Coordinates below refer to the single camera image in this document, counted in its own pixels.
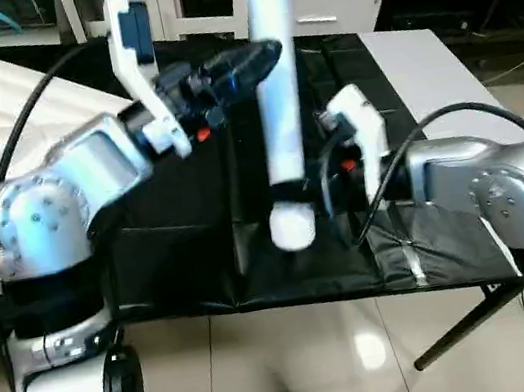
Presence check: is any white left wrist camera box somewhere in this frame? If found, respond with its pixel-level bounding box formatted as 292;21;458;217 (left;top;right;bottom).
99;0;193;167

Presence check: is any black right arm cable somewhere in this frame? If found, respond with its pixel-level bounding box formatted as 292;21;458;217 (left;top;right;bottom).
311;92;524;251

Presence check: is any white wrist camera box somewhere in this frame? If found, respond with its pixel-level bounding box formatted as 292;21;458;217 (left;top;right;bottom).
99;0;193;167
313;79;402;215

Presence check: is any black plastic work mat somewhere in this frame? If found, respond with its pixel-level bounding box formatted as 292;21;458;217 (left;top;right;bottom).
0;0;523;367

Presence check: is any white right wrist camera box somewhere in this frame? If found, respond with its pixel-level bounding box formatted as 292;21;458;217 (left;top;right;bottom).
313;79;402;215

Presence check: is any black metal table leg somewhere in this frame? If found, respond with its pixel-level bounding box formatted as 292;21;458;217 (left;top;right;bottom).
403;280;524;374

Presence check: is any white glass door cabinet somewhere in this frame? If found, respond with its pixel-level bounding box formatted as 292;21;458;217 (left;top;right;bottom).
55;0;259;65

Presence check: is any white low drawer unit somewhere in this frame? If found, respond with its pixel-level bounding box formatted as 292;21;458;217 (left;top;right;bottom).
288;0;392;47

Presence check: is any white side table board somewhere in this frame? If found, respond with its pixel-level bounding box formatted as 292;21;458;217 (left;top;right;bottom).
358;5;524;299

